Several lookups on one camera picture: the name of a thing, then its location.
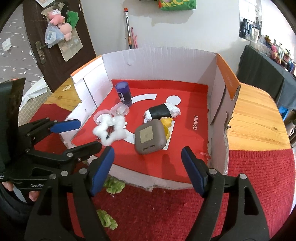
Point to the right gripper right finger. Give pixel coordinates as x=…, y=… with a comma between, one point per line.
x=244, y=220

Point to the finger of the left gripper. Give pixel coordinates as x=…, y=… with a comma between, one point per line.
x=82, y=152
x=34, y=132

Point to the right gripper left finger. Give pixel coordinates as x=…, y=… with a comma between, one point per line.
x=50, y=217

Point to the white fluffy star clip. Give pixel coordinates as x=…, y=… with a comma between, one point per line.
x=110, y=129

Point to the small clear box with coins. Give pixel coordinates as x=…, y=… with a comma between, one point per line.
x=120, y=109

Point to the grey square power bank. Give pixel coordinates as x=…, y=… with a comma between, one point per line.
x=150, y=137

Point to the small blonde doll figure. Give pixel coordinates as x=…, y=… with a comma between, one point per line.
x=166, y=121

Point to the left hand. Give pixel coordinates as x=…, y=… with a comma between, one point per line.
x=33, y=195

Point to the green plush broccoli far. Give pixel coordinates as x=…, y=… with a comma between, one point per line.
x=113, y=185

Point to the green plush broccoli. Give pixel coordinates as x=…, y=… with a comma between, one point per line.
x=106, y=220
x=113, y=185

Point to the green plush broccoli near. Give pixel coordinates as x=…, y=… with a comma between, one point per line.
x=106, y=220

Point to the dark brown door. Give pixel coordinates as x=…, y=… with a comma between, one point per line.
x=59, y=61

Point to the purple bottle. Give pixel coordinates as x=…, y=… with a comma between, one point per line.
x=124, y=94

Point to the orange white cardboard box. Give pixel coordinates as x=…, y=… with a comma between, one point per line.
x=199, y=83

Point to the brown paper bag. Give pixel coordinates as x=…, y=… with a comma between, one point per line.
x=70, y=48

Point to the clear plastic bag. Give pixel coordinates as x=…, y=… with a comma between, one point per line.
x=53, y=35

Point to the black white sushi plush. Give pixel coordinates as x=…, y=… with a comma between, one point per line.
x=167, y=110

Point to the pink plush toy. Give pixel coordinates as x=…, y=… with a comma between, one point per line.
x=58, y=20

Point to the green plush toy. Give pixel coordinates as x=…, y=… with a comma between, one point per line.
x=72, y=18

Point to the pink stick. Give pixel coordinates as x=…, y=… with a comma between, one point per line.
x=134, y=38

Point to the green tote bag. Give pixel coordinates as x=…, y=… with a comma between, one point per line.
x=177, y=5

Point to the door handle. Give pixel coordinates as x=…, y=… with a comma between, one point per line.
x=40, y=49

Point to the wall mirror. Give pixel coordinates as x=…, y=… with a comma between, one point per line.
x=250, y=13

